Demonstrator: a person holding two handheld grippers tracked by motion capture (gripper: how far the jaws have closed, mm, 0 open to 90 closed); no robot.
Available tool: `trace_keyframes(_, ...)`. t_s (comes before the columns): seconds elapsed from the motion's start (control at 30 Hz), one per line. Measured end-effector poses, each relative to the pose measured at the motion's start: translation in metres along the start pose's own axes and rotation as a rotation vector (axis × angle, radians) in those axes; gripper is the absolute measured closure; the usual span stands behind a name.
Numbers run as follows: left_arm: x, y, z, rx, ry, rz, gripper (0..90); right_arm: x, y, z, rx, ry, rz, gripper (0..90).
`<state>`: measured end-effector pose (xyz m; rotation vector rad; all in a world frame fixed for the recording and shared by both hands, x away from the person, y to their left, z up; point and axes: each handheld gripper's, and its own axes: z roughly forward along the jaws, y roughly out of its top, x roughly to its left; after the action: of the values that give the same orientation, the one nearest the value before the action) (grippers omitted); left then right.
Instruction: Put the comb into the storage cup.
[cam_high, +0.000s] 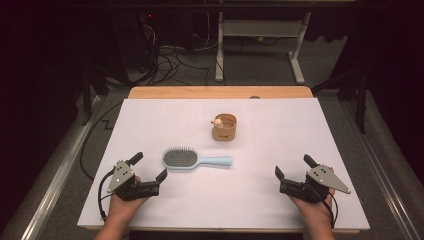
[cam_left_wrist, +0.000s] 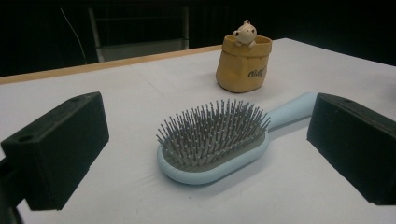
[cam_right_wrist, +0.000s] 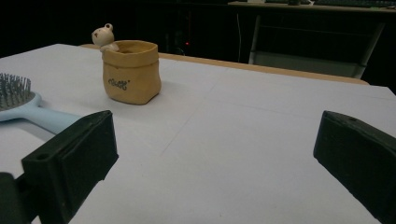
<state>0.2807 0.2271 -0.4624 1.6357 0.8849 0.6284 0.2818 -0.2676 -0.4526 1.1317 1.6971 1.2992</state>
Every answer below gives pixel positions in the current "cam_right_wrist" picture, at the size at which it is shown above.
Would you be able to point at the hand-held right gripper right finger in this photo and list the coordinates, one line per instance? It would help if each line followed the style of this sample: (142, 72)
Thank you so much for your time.
(358, 155)

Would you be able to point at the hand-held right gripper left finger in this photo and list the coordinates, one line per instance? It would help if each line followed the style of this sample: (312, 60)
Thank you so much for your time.
(77, 155)

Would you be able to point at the light blue hairbrush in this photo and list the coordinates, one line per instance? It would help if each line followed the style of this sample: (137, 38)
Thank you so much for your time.
(37, 113)

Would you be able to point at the tan ceramic pot with bear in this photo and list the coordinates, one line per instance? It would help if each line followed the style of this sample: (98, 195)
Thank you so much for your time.
(132, 77)

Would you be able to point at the dark keyboard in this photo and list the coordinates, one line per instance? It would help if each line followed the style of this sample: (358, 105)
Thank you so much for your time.
(355, 3)

